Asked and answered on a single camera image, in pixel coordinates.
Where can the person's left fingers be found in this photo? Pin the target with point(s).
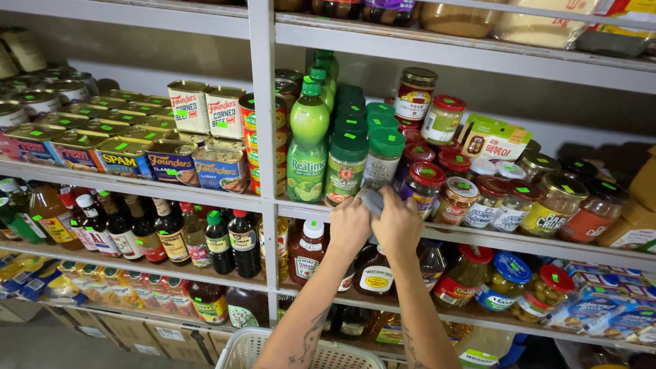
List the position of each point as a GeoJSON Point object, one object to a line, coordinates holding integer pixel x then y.
{"type": "Point", "coordinates": [361, 208]}

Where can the black-lid glass jar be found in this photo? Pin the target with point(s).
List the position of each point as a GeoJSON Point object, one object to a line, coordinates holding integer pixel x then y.
{"type": "Point", "coordinates": [576, 166]}

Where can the red-lid olive jar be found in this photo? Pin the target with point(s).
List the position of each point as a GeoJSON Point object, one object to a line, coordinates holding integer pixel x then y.
{"type": "Point", "coordinates": [540, 294]}

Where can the red-lid pickle jar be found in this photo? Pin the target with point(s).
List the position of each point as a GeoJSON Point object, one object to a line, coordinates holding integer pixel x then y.
{"type": "Point", "coordinates": [458, 282]}

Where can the pile of blue yellow pouches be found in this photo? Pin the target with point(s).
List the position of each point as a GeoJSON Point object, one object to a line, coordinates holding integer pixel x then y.
{"type": "Point", "coordinates": [36, 282]}

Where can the white metal shelf rack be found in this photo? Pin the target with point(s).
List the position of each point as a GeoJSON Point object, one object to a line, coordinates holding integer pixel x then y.
{"type": "Point", "coordinates": [262, 56]}

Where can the person's right fingers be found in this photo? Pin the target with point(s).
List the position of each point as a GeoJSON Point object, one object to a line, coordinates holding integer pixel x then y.
{"type": "Point", "coordinates": [393, 197]}

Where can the white-lid jar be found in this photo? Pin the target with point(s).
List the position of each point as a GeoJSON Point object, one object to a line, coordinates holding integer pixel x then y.
{"type": "Point", "coordinates": [483, 166]}
{"type": "Point", "coordinates": [510, 170]}

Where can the stacked gold round cans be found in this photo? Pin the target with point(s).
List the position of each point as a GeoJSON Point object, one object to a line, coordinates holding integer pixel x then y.
{"type": "Point", "coordinates": [288, 84]}

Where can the white plastic basket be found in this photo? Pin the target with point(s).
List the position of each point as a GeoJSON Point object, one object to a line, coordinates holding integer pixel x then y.
{"type": "Point", "coordinates": [241, 351]}

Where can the row of cardboard boxes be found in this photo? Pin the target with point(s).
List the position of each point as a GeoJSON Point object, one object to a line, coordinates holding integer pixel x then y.
{"type": "Point", "coordinates": [128, 333]}

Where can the white rice bag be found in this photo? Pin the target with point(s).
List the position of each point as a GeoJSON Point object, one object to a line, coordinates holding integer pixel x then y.
{"type": "Point", "coordinates": [543, 23]}

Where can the green and white rice cake packet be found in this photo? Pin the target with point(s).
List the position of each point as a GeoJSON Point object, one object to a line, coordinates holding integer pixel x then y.
{"type": "Point", "coordinates": [494, 138]}

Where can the red-lid jar of green paste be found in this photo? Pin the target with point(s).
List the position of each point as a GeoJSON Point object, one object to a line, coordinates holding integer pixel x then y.
{"type": "Point", "coordinates": [442, 120]}

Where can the group of green-lid spice jars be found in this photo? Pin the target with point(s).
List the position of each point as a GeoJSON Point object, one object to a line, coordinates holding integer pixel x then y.
{"type": "Point", "coordinates": [346, 164]}

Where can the orange-lid sauce jar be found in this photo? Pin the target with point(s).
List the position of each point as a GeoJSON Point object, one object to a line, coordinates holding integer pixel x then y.
{"type": "Point", "coordinates": [455, 202]}

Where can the red-lid jar with white label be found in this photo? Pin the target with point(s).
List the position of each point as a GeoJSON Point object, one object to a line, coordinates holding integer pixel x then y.
{"type": "Point", "coordinates": [484, 205]}
{"type": "Point", "coordinates": [515, 210]}

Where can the row of dark jars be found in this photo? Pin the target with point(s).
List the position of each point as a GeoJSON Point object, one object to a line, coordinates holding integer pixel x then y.
{"type": "Point", "coordinates": [358, 9]}

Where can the rows of rectangular meat cans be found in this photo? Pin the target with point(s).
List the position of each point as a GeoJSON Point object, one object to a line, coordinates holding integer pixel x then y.
{"type": "Point", "coordinates": [123, 148]}

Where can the yellow cooking oil bottle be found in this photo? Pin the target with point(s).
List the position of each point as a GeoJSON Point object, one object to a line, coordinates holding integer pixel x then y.
{"type": "Point", "coordinates": [282, 246]}

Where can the black-lid jar of chili oil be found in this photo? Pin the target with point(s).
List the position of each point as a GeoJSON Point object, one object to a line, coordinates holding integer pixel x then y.
{"type": "Point", "coordinates": [589, 215]}

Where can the clear glass bottle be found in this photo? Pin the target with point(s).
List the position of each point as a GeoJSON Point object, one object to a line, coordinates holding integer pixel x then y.
{"type": "Point", "coordinates": [431, 264]}

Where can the group of small red-lid jars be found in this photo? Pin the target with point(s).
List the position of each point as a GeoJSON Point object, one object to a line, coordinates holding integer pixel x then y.
{"type": "Point", "coordinates": [417, 152]}

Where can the dark bottles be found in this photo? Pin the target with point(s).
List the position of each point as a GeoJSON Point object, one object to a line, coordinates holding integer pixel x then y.
{"type": "Point", "coordinates": [348, 323]}

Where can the beige bags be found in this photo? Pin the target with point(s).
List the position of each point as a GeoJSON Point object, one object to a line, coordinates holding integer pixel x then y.
{"type": "Point", "coordinates": [20, 51]}

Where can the dark bottle with green label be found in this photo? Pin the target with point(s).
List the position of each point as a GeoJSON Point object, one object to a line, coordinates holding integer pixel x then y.
{"type": "Point", "coordinates": [246, 310]}

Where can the gold-lid chili sauce jar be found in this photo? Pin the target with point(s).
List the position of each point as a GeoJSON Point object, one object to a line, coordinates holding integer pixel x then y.
{"type": "Point", "coordinates": [414, 97]}

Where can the barbecue sauce bottle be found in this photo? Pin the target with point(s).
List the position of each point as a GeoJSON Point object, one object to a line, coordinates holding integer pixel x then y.
{"type": "Point", "coordinates": [374, 274]}

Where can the dark bottle with yellow label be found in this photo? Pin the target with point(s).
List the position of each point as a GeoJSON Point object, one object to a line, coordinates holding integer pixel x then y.
{"type": "Point", "coordinates": [209, 305]}

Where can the white corned beef can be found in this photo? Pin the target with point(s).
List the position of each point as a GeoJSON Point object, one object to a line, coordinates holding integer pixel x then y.
{"type": "Point", "coordinates": [188, 106]}
{"type": "Point", "coordinates": [224, 112]}

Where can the green lime juice bottle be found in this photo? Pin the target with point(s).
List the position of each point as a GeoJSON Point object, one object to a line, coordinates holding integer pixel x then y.
{"type": "Point", "coordinates": [324, 87]}
{"type": "Point", "coordinates": [328, 59]}
{"type": "Point", "coordinates": [307, 148]}

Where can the gold-lid jar with yellow label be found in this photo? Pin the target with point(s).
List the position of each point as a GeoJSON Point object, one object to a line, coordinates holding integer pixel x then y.
{"type": "Point", "coordinates": [553, 210]}

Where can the stack of blue boxes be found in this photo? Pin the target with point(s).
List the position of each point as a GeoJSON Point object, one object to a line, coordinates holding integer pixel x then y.
{"type": "Point", "coordinates": [610, 302]}

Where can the row of sauce bottles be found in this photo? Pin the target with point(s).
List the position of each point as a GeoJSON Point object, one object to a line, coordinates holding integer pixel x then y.
{"type": "Point", "coordinates": [128, 230]}

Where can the group of round silver tins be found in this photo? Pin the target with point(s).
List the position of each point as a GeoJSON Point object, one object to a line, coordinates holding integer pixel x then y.
{"type": "Point", "coordinates": [46, 95]}

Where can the person's left hand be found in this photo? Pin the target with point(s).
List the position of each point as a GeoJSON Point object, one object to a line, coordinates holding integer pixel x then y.
{"type": "Point", "coordinates": [346, 228]}

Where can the grey cloth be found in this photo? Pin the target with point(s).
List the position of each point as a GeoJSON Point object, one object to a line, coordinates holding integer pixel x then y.
{"type": "Point", "coordinates": [372, 203]}

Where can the row of colourful juice packets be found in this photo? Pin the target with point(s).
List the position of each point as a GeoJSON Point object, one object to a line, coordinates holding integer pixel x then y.
{"type": "Point", "coordinates": [128, 289]}

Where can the row of oil bottles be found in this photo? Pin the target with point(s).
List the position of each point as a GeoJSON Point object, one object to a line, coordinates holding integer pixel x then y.
{"type": "Point", "coordinates": [384, 328]}

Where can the stack of yellow cartons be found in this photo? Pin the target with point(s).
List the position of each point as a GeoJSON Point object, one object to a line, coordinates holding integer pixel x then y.
{"type": "Point", "coordinates": [638, 205]}

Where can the yellow and red packets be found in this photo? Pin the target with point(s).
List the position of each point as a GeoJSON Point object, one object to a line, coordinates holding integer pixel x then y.
{"type": "Point", "coordinates": [630, 15]}

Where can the person's right hand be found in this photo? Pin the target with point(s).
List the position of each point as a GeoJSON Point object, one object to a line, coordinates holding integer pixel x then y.
{"type": "Point", "coordinates": [402, 228]}

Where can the red-lid jar with purple label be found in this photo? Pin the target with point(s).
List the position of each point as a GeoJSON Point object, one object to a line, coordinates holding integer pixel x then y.
{"type": "Point", "coordinates": [423, 189]}

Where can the large clear oil jug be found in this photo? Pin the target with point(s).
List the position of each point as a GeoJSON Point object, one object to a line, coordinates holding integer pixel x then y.
{"type": "Point", "coordinates": [484, 348]}

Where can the stack of round red cans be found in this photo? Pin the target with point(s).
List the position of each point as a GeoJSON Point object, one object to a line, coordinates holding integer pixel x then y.
{"type": "Point", "coordinates": [245, 120]}

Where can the white-cap tomato ketchup bottle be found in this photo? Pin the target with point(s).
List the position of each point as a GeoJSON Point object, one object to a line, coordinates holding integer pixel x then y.
{"type": "Point", "coordinates": [307, 256]}

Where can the blue-lid olive jar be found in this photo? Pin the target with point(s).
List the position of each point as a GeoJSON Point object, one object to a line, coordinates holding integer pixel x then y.
{"type": "Point", "coordinates": [499, 287]}

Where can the brown plastic jar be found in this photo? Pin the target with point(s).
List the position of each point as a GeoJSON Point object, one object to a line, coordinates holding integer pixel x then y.
{"type": "Point", "coordinates": [458, 18]}

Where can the gold-lid glass jar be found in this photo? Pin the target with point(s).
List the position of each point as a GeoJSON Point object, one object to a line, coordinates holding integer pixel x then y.
{"type": "Point", "coordinates": [538, 164]}

